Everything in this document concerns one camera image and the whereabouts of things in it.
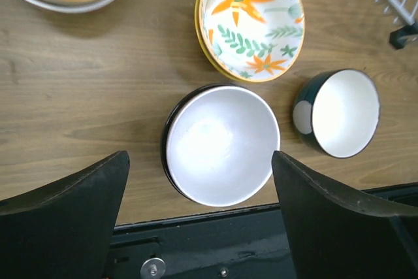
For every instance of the red flower bowl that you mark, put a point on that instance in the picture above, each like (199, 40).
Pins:
(72, 8)

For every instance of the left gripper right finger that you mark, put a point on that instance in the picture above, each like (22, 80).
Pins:
(336, 231)

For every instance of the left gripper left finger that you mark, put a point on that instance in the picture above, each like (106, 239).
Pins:
(64, 229)

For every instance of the white floral bowl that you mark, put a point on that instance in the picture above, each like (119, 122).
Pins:
(250, 40)

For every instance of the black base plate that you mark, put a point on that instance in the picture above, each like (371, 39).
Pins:
(245, 243)

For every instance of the teal white bowl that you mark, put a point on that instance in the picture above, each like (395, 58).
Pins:
(337, 112)

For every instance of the beige stoneware bowl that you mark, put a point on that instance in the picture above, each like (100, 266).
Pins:
(217, 145)

